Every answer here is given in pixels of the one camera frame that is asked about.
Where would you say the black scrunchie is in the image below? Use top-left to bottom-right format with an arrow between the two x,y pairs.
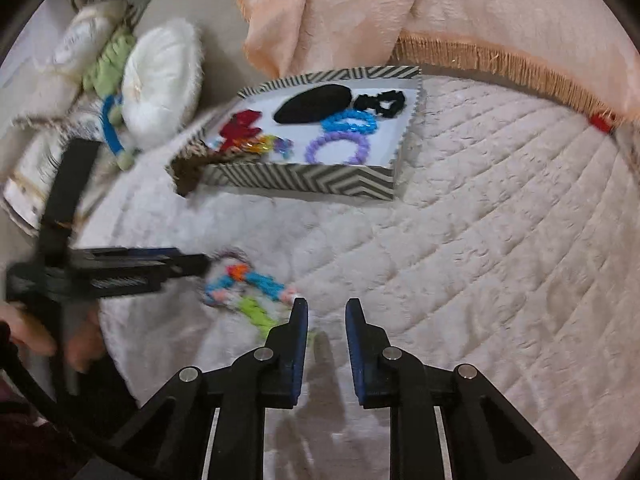
353,89 -> 411,121

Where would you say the cream bolster cushion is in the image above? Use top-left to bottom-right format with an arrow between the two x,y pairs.
49,0 -> 132,82

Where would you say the leopard print hair bow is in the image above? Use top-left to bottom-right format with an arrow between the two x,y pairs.
181,134 -> 222,162

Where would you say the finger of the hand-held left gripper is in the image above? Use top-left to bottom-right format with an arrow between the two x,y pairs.
70,246 -> 212,277
92,275 -> 170,299

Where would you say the blue bead bracelet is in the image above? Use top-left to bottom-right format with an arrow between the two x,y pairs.
319,109 -> 379,137

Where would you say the small red object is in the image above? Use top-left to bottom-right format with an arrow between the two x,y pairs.
588,111 -> 616,134

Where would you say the beige headboard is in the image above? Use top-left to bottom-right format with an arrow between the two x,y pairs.
137,0 -> 253,113

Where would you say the quilted cream bedspread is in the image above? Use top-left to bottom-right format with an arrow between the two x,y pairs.
75,74 -> 640,480

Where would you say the person's left hand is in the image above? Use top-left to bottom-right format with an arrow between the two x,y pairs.
0,303 -> 104,374

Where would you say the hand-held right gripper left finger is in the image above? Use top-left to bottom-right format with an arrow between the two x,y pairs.
107,297 -> 309,480

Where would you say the striped cardboard tray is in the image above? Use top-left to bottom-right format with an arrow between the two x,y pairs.
170,66 -> 425,202

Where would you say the pastel loom band bracelet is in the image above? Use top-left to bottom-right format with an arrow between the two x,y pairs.
201,261 -> 322,342

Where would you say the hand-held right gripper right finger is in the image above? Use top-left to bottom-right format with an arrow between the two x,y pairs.
345,297 -> 581,480

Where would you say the red hair bow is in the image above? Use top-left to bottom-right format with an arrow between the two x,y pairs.
217,109 -> 264,154

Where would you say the floral embroidered pillow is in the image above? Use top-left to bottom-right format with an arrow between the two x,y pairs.
0,109 -> 117,238

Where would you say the orange bead bracelet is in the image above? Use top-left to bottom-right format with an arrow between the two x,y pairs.
239,134 -> 277,157

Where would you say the black cable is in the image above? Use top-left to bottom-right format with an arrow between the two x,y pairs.
0,325 -> 156,480

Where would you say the peach fringed blanket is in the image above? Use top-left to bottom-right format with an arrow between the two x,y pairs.
235,0 -> 640,127

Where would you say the purple bead bracelet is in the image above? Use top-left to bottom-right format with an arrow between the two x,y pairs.
304,131 -> 372,167

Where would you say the green and blue plush toy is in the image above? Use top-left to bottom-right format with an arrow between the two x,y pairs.
81,26 -> 139,172

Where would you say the round white cushion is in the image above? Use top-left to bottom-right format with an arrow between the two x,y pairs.
119,16 -> 206,152

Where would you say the black oval hair pad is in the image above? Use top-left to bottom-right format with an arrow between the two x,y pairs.
273,84 -> 353,126

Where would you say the brown scrunchie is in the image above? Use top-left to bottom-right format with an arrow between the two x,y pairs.
171,156 -> 207,197

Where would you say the dark multicolour loom band bracelet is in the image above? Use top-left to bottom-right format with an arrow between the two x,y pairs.
211,246 -> 249,269

